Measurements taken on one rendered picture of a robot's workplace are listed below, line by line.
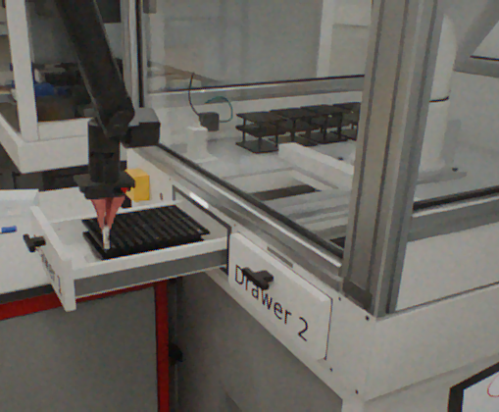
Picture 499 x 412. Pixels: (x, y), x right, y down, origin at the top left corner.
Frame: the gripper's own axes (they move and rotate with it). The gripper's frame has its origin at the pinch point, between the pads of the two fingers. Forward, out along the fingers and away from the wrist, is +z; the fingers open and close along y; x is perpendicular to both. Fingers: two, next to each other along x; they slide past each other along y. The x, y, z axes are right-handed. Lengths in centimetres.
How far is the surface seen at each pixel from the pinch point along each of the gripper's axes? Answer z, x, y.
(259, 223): -4.0, 16.4, -23.7
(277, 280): 2.4, 25.8, -22.7
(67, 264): 3.5, 7.4, 9.0
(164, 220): 5.0, -9.2, -15.7
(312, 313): 3.2, 35.7, -23.1
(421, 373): 10, 47, -37
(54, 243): 2.5, 0.5, 9.8
